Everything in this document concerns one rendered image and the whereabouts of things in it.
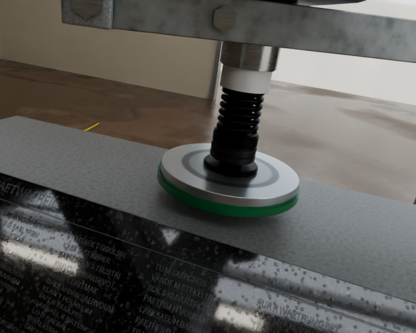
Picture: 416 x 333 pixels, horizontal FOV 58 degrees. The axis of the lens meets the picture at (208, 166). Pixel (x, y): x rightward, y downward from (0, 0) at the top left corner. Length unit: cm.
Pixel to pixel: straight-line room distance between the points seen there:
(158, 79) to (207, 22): 535
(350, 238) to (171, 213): 26
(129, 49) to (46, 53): 147
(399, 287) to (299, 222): 16
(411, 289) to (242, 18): 38
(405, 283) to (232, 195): 23
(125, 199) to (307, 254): 27
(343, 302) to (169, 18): 38
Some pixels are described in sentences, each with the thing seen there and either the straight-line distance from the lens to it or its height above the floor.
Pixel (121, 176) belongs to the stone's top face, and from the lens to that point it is 64.
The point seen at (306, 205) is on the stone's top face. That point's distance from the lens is 64.
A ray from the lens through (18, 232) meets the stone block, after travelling 60.
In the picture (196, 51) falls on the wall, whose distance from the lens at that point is 557.
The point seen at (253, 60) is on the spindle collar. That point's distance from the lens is 50.
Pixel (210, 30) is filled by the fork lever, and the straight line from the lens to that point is 47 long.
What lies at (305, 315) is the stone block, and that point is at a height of 79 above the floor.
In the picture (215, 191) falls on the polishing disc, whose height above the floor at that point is 88.
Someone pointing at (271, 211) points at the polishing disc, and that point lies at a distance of 50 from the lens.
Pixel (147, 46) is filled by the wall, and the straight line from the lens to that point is 584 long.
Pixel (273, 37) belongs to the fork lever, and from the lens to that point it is 48.
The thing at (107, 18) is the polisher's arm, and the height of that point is 107.
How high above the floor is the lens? 108
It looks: 21 degrees down
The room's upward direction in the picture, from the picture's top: 9 degrees clockwise
